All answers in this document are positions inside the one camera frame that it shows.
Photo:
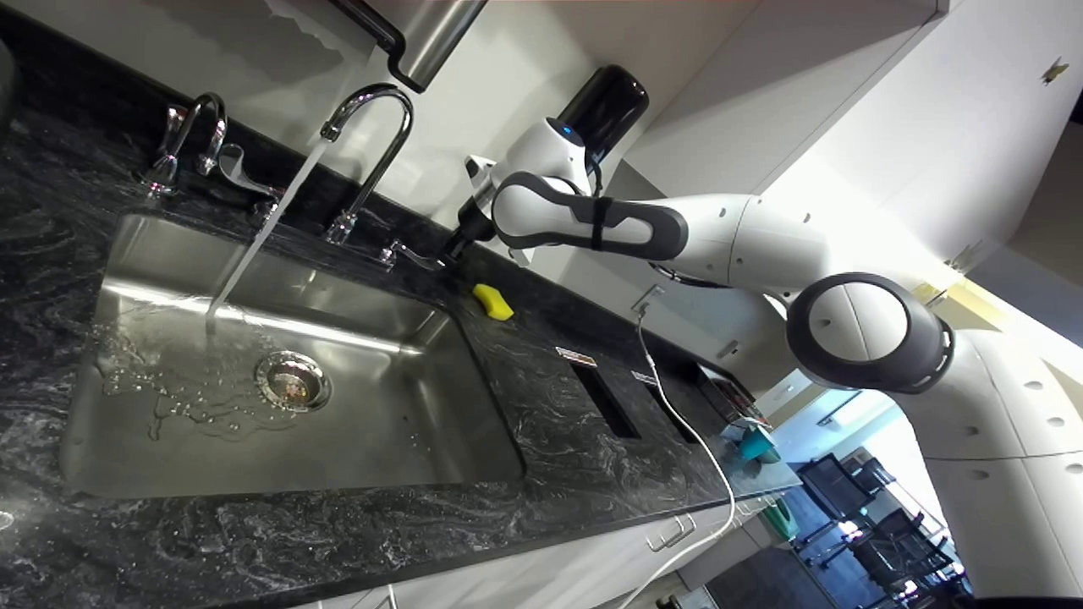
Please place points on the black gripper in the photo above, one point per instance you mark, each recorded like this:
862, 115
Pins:
475, 221

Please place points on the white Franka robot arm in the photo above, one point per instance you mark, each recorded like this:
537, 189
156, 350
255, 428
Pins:
745, 242

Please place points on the chrome gooseneck faucet spout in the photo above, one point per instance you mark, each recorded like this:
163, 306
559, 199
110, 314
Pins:
336, 226

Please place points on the yellow sponge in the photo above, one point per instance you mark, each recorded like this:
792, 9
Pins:
491, 301

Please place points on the stainless steel sink basin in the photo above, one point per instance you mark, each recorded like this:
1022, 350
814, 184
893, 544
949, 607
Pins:
374, 424

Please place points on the round metal sink drain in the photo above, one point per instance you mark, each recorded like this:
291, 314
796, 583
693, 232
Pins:
291, 380

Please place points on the stainless paper towel dispenser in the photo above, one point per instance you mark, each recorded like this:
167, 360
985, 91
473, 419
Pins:
435, 34

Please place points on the white lower counter cabinet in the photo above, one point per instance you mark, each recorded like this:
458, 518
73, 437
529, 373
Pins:
544, 568

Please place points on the teal plastic object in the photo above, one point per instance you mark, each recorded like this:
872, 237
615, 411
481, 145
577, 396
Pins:
752, 446

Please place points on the black office chair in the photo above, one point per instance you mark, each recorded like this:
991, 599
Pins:
834, 489

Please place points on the tall white cabinet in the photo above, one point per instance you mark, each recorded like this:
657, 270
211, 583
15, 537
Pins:
960, 113

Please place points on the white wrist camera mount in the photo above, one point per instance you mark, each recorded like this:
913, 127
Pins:
481, 173

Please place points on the black wall soap dispenser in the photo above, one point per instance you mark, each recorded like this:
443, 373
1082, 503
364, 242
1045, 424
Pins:
609, 107

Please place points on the white upper wall cabinet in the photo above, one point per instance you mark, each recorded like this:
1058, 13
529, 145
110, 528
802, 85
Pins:
791, 80

